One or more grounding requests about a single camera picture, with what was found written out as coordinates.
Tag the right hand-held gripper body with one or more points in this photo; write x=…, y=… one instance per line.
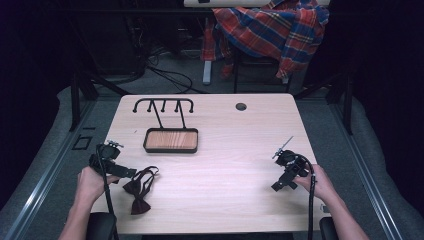
x=292, y=165

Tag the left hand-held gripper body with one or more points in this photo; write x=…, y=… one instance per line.
x=108, y=152

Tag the person's right hand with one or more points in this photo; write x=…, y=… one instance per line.
x=320, y=185

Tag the person's left hand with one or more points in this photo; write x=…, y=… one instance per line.
x=88, y=185

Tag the dark red bow tie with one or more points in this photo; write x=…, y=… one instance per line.
x=139, y=206

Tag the black rack with wooden tray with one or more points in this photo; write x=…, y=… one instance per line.
x=171, y=140

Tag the black chair armrest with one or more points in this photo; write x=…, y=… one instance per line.
x=328, y=230
x=101, y=228

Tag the black metal stand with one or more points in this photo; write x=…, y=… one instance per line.
x=347, y=106
x=75, y=103

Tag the black chair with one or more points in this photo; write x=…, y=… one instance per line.
x=235, y=76

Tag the white desk leg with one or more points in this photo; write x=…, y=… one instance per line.
x=207, y=71

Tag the red blue plaid shirt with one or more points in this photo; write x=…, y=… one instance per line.
x=266, y=30

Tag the aluminium floor rail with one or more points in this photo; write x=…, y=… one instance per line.
x=373, y=196
x=33, y=206

